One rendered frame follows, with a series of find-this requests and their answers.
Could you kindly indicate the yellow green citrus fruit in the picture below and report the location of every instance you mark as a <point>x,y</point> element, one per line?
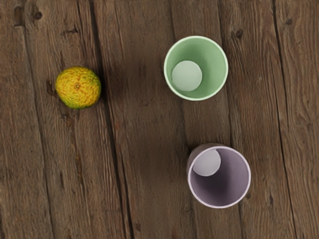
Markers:
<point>78,87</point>

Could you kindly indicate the green cup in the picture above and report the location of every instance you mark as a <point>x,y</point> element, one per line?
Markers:
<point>209,62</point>

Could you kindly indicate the purple cup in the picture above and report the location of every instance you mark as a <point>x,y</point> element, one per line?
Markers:
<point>224,181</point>

